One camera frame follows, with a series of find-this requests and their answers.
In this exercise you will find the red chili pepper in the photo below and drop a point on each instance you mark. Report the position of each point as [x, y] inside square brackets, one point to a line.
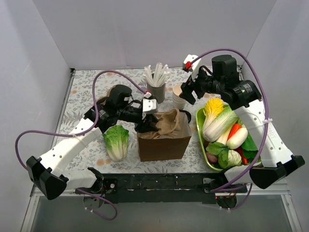
[244, 160]

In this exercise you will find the green leafy vegetable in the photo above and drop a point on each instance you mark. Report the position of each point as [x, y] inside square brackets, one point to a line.
[218, 149]

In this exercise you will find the green vegetable tray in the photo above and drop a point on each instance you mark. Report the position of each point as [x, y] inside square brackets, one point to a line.
[200, 118]

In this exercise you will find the white radish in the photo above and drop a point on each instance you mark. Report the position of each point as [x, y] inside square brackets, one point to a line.
[237, 139]

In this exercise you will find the grey straw holder cup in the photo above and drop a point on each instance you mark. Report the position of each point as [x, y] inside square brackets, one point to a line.
[158, 92]

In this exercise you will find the brown paper bag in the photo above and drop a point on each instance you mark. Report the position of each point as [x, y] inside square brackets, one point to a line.
[166, 148]

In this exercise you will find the white wrapped straw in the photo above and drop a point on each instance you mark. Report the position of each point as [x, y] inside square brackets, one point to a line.
[163, 75]
[157, 73]
[148, 75]

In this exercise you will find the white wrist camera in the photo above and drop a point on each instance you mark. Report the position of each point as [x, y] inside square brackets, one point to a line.
[191, 64]
[149, 105]

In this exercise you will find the purple red onion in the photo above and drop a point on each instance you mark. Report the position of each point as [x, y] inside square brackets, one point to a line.
[211, 158]

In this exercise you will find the small white green cabbage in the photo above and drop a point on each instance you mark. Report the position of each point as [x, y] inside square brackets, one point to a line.
[231, 158]

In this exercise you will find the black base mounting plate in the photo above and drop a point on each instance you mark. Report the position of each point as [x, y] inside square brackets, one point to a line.
[156, 188]

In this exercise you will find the brown pulp cup carrier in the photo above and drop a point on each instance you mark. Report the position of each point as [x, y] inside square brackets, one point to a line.
[101, 101]
[168, 124]

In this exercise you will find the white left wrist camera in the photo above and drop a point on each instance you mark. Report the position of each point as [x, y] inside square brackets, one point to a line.
[149, 105]

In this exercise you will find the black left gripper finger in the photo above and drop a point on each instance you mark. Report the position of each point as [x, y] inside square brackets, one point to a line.
[143, 126]
[152, 122]

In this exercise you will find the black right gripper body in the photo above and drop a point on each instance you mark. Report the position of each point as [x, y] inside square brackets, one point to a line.
[193, 86]

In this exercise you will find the yellow napa cabbage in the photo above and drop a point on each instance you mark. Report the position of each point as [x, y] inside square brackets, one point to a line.
[212, 109]

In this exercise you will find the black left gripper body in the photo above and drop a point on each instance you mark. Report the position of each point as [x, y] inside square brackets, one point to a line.
[147, 120]

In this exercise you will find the floral table mat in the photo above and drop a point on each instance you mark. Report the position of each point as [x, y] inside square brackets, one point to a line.
[95, 154]

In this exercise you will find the stack of paper cups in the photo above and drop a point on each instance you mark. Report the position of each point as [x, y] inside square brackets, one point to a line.
[178, 102]

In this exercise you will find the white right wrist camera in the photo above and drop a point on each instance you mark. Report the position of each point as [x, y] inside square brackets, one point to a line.
[191, 64]

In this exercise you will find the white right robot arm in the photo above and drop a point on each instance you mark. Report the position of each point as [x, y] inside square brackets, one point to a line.
[273, 160]

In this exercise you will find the black spare cup lid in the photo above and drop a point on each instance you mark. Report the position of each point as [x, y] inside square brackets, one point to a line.
[189, 116]

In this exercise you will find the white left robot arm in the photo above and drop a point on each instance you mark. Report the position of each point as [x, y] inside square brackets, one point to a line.
[48, 171]

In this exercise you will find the green white napa cabbage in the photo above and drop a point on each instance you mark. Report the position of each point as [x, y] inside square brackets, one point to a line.
[214, 128]

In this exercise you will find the orange carrot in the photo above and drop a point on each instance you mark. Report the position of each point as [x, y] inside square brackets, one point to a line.
[234, 129]

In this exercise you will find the aluminium frame rail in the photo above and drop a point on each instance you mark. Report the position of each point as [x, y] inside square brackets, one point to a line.
[156, 203]

